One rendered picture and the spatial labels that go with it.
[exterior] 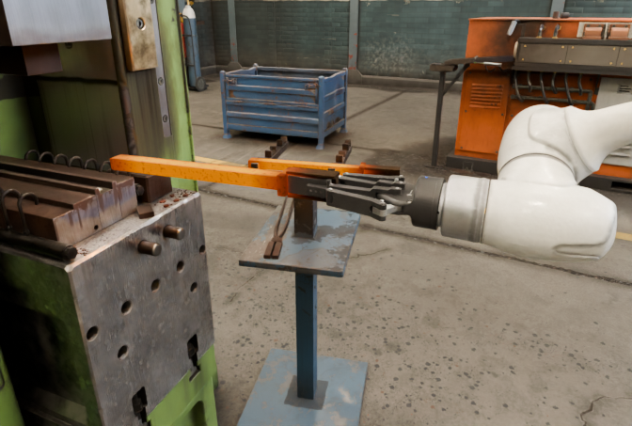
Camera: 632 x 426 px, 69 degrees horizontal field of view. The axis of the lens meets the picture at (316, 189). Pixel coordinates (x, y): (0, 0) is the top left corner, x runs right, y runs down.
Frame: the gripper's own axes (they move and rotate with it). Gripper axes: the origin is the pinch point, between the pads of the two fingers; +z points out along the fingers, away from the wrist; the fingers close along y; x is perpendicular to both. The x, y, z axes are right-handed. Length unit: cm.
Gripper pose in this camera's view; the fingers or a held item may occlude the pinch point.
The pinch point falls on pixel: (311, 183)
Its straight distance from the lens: 72.8
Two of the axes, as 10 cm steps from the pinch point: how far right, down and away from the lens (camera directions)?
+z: -9.3, -1.5, 3.5
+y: 3.8, -3.4, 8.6
